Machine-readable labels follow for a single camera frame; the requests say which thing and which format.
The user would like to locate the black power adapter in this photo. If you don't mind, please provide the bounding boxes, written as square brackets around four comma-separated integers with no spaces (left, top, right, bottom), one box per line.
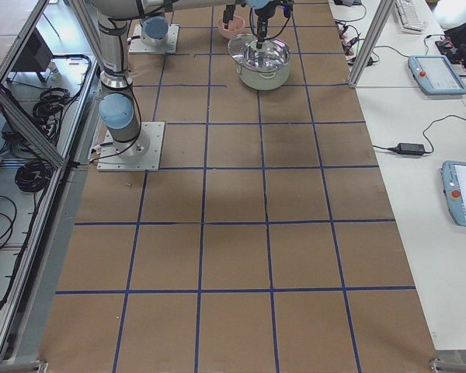
[388,143,426,156]

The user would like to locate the aluminium frame post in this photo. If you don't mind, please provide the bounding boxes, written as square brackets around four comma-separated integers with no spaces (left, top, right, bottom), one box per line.
[348,0,395,89]

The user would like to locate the blue teach pendant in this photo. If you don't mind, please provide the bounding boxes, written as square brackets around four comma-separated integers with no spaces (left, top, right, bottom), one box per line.
[408,55,466,96]
[440,160,466,227]

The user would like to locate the pale green electric pot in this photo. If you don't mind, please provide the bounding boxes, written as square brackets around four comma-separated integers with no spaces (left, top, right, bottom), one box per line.
[236,59,291,91]

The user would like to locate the pink bowl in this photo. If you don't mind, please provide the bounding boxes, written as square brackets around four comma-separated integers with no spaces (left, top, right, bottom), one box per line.
[217,16,245,39]

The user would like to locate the blue teach pendant near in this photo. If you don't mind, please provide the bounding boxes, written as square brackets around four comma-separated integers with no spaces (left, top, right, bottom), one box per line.
[440,160,466,227]

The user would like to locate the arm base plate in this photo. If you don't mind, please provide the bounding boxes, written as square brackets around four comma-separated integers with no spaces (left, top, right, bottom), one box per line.
[96,122,165,172]
[129,24,179,54]

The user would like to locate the glass pot lid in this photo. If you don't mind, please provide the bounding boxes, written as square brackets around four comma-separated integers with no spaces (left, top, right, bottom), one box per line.
[228,34,291,73]

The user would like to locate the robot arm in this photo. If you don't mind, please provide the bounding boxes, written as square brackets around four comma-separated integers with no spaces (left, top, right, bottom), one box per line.
[89,1,294,164]
[142,0,242,40]

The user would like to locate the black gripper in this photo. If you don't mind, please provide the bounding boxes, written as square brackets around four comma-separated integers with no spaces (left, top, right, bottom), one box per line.
[254,3,294,49]
[222,4,236,30]

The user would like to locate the white keyboard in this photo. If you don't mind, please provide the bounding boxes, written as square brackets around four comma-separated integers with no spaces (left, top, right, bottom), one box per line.
[394,0,426,34]

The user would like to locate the blue teach pendant far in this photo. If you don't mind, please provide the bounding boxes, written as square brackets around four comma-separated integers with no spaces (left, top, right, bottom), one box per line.
[408,55,466,96]

